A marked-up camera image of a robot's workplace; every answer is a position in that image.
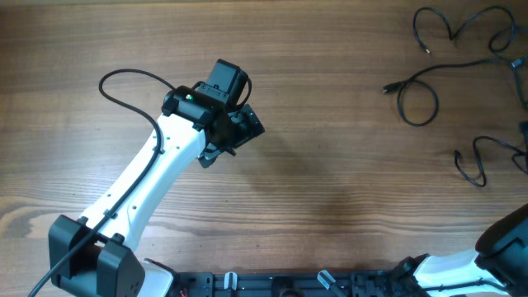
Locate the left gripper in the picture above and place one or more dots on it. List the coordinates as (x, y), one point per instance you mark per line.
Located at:
(247, 129)

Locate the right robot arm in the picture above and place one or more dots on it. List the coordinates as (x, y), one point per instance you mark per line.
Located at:
(497, 264)

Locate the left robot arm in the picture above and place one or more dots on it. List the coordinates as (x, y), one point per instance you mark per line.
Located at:
(94, 255)

